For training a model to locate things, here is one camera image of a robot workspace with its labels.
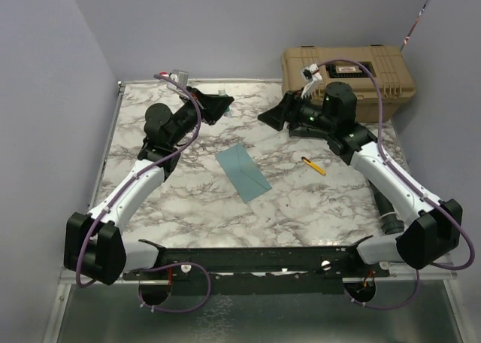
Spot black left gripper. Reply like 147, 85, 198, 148
169, 86, 234, 147

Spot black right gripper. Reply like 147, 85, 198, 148
259, 87, 336, 134

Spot green white glue stick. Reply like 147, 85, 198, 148
218, 89, 231, 117

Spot light blue paper envelope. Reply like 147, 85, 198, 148
215, 144, 272, 203

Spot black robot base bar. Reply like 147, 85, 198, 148
123, 244, 389, 296

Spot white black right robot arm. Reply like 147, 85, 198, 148
258, 82, 462, 276

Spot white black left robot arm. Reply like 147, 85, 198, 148
64, 87, 234, 287

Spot yellow utility knife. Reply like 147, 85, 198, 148
301, 156, 326, 176

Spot tan plastic tool case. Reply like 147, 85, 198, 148
281, 45, 416, 123

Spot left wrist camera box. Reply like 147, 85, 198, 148
159, 69, 189, 90

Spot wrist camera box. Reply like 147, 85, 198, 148
159, 69, 189, 90
301, 63, 323, 98

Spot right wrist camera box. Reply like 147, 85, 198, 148
301, 63, 323, 98

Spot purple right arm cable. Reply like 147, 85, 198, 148
315, 58, 475, 310

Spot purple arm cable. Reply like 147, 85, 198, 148
74, 71, 211, 314
315, 58, 475, 310

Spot black corrugated hose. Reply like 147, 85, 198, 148
370, 184, 406, 238

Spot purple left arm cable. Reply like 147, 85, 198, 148
74, 71, 211, 314

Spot aluminium rail frame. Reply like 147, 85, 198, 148
40, 80, 465, 343

